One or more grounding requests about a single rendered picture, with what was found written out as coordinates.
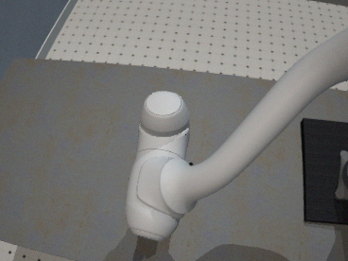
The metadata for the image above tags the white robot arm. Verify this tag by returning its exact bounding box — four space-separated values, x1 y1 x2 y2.
125 27 348 241

